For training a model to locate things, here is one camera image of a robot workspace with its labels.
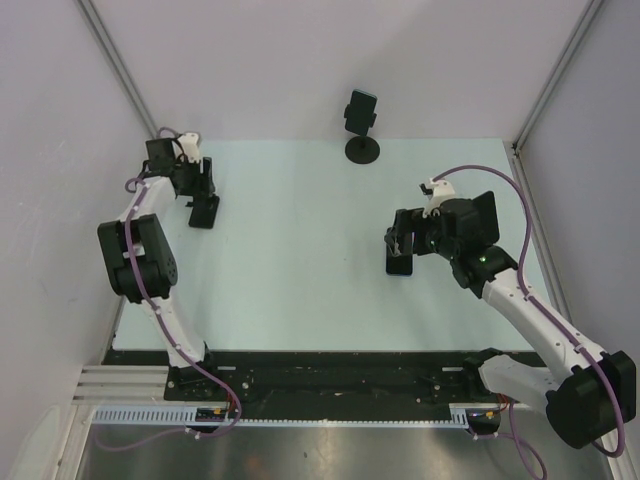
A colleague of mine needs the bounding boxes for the grey slotted cable duct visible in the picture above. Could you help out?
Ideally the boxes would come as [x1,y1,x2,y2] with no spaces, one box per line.
[92,402,496,430]

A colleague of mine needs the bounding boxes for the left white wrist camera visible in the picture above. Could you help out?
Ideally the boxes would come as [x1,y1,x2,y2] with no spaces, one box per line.
[177,132,202,163]

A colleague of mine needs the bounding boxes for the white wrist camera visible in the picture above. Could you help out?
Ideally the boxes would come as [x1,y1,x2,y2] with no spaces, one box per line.
[419,179,456,218]
[177,132,202,163]

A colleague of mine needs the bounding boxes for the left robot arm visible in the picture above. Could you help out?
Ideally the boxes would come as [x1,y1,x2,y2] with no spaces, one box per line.
[97,132,220,368]

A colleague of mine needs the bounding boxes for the aluminium corner post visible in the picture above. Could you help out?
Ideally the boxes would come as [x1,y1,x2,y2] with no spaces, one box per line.
[512,0,606,151]
[74,0,159,139]

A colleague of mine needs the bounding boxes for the black folding phone stand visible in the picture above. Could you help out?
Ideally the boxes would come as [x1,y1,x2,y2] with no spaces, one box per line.
[186,195,220,230]

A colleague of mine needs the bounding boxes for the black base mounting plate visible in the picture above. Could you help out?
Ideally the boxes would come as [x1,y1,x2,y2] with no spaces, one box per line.
[102,348,524,421]

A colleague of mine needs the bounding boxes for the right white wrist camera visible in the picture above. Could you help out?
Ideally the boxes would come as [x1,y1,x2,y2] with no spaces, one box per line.
[419,179,456,218]

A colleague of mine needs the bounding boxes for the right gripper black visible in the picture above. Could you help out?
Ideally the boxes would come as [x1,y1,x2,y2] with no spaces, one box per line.
[385,207,459,260]

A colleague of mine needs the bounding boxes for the right aluminium corner post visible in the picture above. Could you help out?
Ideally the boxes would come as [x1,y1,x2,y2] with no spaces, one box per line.
[512,0,606,151]

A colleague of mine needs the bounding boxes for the black pole phone stand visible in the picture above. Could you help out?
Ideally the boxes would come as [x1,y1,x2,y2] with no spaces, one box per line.
[345,129,380,165]

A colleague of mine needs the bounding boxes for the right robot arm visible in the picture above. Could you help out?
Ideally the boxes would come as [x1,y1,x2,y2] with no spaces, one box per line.
[384,192,637,449]

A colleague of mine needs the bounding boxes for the blue-edged black phone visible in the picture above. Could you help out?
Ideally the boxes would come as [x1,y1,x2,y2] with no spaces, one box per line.
[385,246,413,277]

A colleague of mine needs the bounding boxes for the teal-edged phone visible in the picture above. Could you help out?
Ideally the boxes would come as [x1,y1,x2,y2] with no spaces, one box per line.
[344,89,377,136]

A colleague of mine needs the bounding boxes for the aluminium frame rail front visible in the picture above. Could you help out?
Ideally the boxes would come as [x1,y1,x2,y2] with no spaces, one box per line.
[73,365,168,405]

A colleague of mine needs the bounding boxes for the left aluminium corner post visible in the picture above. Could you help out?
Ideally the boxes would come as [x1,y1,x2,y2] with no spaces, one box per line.
[74,0,159,139]

